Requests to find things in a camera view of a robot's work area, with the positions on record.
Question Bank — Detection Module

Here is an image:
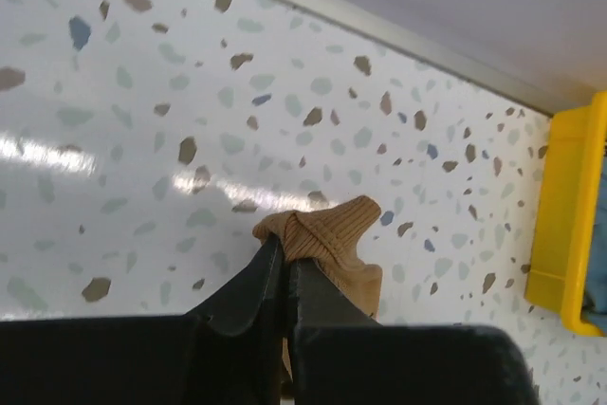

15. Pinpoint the tan tank top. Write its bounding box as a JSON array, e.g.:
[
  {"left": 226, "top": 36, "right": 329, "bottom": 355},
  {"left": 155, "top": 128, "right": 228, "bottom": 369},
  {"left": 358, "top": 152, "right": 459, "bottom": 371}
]
[{"left": 250, "top": 193, "right": 384, "bottom": 385}]

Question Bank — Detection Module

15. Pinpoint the yellow plastic bin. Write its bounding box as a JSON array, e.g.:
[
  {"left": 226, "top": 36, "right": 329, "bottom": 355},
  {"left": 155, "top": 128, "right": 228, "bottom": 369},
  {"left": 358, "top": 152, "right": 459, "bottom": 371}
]
[{"left": 524, "top": 92, "right": 606, "bottom": 337}]

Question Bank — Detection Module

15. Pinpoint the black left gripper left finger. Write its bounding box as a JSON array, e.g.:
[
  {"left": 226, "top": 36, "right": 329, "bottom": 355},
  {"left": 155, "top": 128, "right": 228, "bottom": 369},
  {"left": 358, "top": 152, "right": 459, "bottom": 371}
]
[{"left": 182, "top": 235, "right": 284, "bottom": 404}]

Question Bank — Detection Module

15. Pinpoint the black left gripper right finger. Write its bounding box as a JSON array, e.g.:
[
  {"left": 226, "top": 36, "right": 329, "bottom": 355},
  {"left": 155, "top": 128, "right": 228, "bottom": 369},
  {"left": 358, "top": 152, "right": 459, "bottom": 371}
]
[{"left": 287, "top": 260, "right": 380, "bottom": 404}]

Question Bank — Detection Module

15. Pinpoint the blue tank top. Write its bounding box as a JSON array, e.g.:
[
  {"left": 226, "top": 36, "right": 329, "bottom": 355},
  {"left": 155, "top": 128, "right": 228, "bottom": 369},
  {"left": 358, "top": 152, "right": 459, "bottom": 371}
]
[{"left": 582, "top": 156, "right": 606, "bottom": 336}]

